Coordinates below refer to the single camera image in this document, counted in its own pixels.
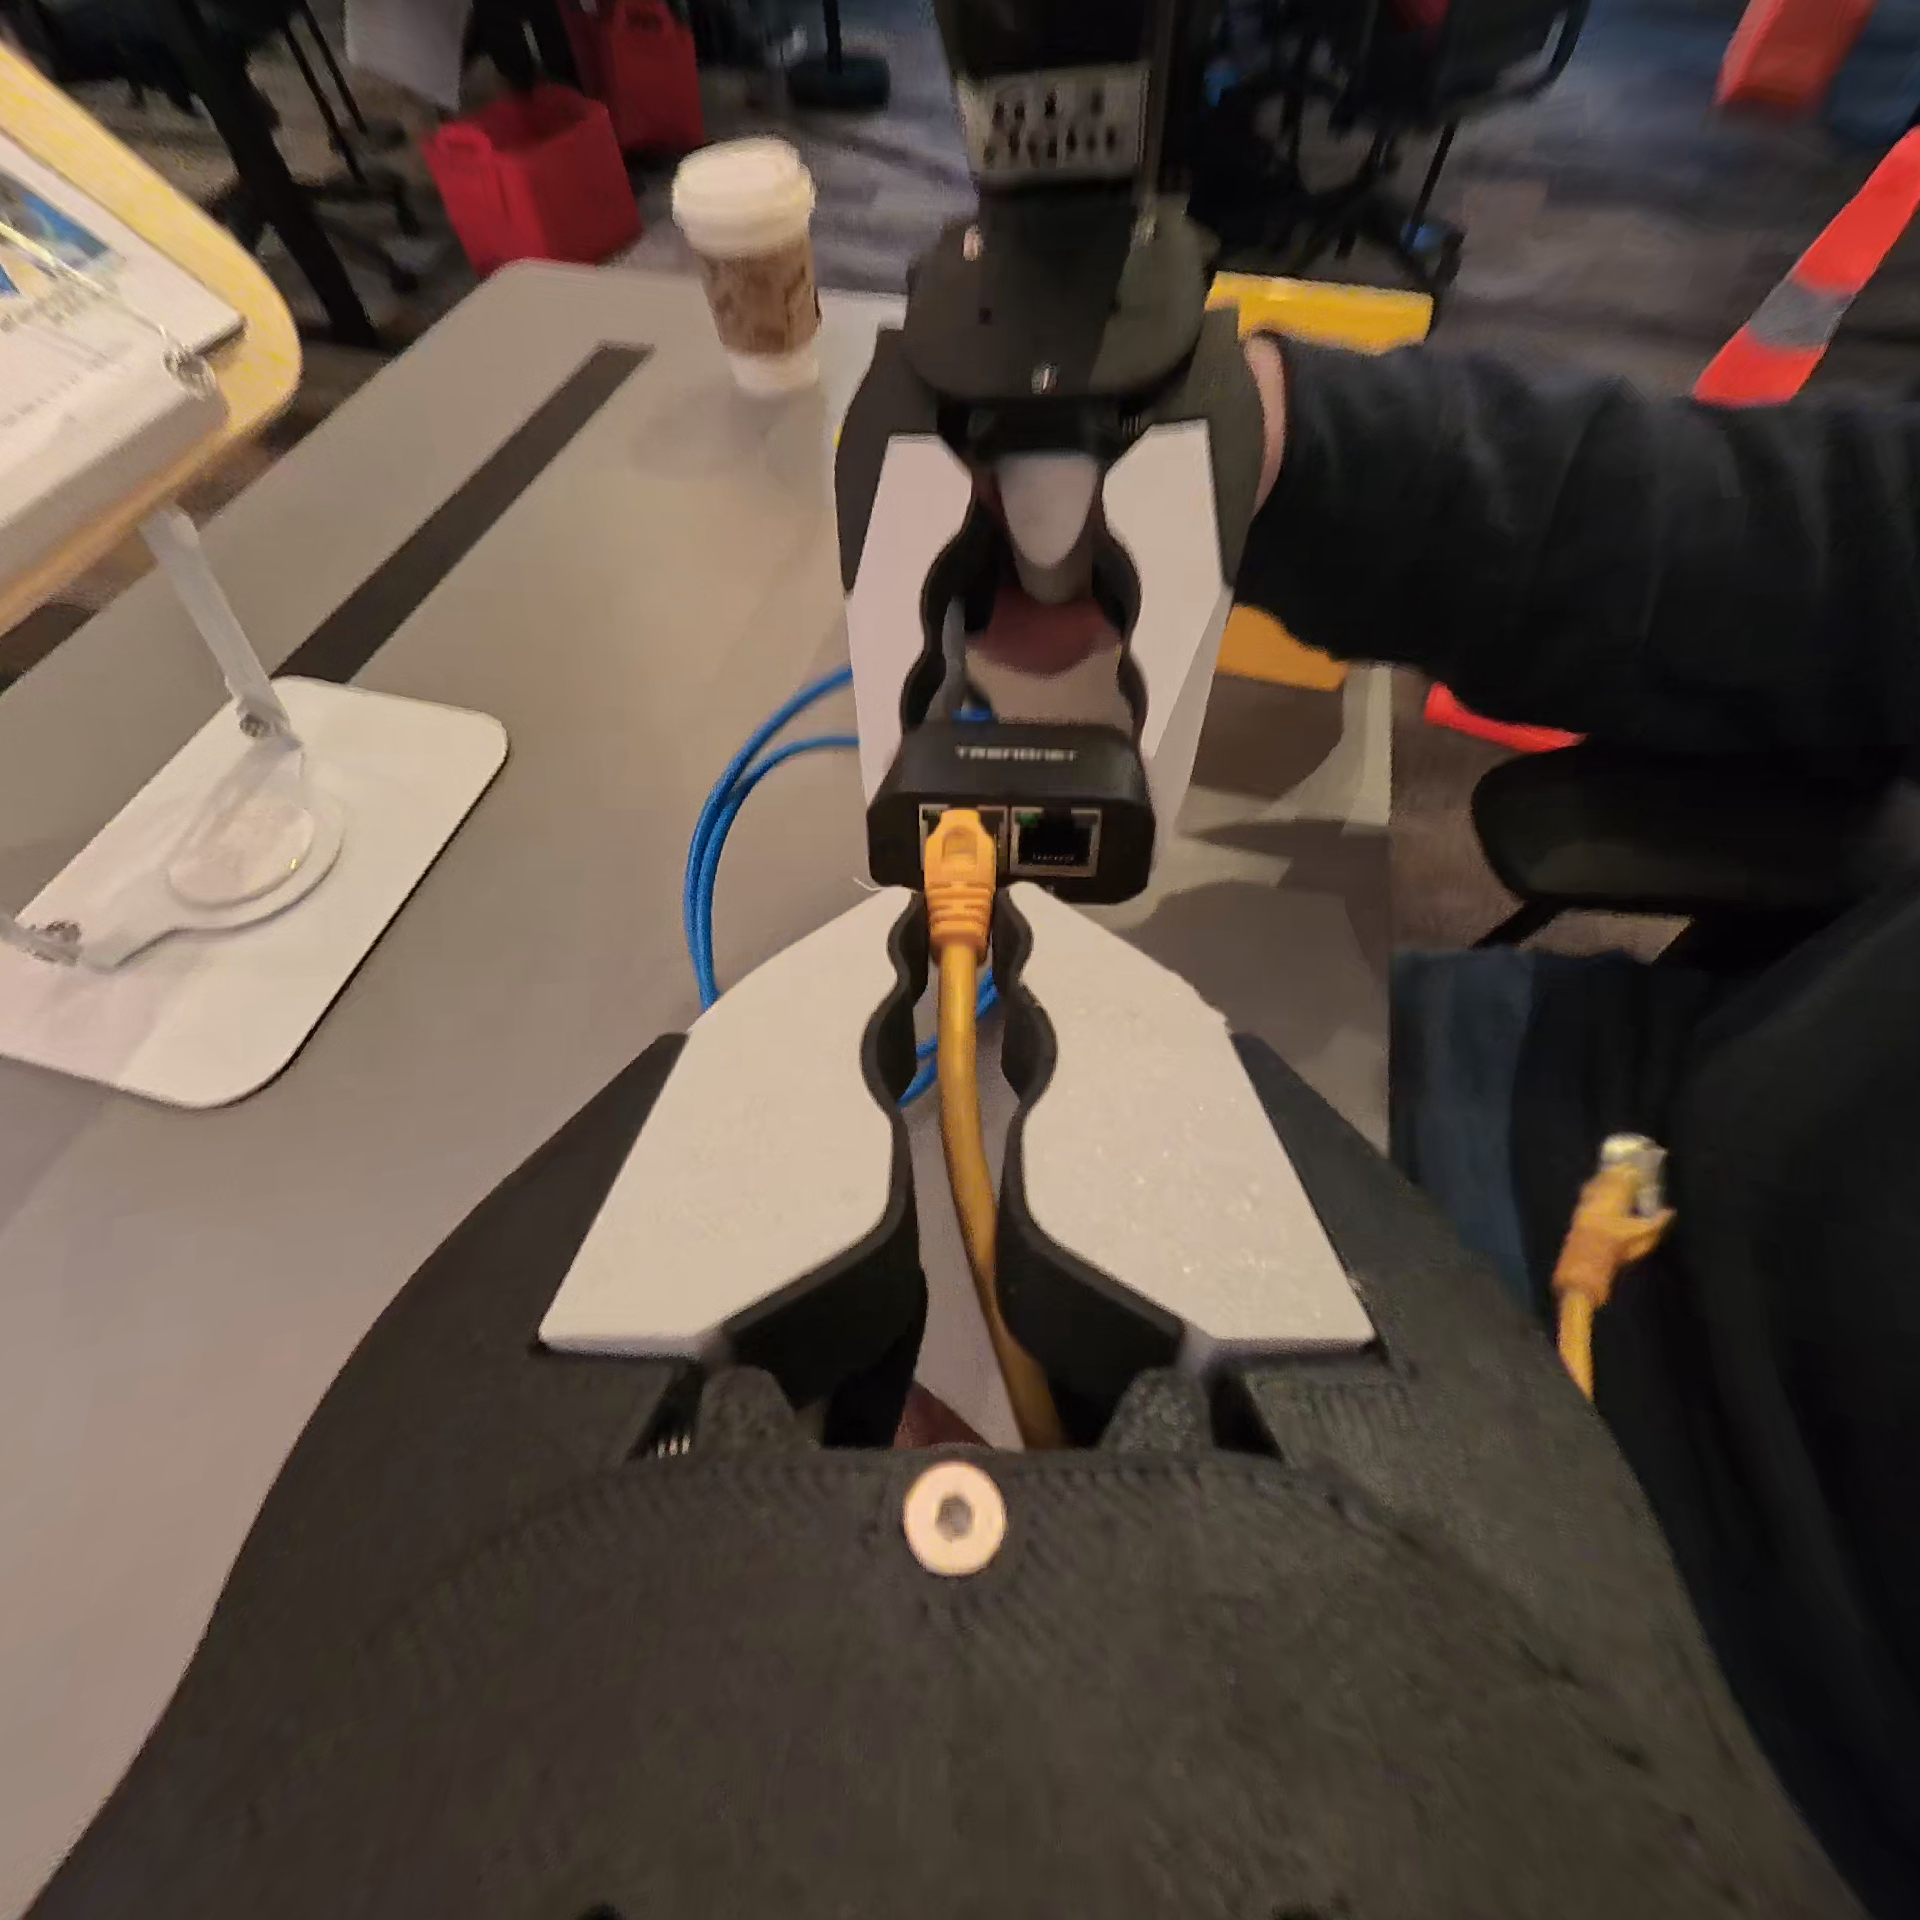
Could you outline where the wooden table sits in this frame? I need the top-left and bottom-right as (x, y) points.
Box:
(0, 45), (305, 634)

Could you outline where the orange ethernet cable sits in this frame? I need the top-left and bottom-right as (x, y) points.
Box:
(920, 805), (1674, 1450)

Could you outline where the clear acrylic stand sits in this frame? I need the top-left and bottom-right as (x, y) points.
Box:
(0, 502), (351, 974)

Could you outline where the person's right forearm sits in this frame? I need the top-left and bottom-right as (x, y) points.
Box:
(1238, 337), (1920, 741)

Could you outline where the red bag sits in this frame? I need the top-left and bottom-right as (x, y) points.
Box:
(563, 0), (707, 153)

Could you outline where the black chair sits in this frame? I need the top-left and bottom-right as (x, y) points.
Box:
(1472, 742), (1920, 963)

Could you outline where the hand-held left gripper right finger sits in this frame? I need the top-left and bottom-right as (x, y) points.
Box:
(998, 886), (1378, 1408)

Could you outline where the person's jeans leg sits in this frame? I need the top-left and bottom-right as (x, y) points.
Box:
(1388, 948), (1696, 1291)

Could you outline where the person's right hand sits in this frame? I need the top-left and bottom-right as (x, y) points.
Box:
(1246, 334), (1291, 522)

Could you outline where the black network adapter box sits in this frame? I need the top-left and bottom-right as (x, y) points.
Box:
(866, 724), (1154, 906)

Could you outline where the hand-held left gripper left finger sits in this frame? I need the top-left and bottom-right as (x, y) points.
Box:
(538, 896), (924, 1403)

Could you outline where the paper coffee cup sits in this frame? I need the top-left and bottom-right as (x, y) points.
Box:
(670, 138), (825, 396)

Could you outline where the orange safety vest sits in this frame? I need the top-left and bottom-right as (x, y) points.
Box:
(1696, 141), (1920, 406)

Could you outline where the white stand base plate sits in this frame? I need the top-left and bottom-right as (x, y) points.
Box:
(0, 674), (510, 1109)

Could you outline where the printed sign panel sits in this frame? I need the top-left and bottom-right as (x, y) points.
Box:
(0, 129), (250, 571)

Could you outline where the person's dark jacket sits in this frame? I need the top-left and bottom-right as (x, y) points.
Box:
(1516, 901), (1920, 1920)

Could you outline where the orange cloth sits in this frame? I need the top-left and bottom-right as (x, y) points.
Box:
(1718, 0), (1876, 110)

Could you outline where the blue ethernet cable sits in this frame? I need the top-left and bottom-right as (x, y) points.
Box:
(689, 667), (1009, 1114)

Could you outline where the black metal frame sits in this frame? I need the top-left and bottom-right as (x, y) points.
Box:
(1201, 0), (1594, 296)

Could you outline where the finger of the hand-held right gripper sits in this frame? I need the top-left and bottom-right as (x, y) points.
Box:
(840, 432), (986, 805)
(1100, 422), (1239, 826)

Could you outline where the red bin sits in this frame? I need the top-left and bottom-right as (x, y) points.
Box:
(423, 83), (646, 278)

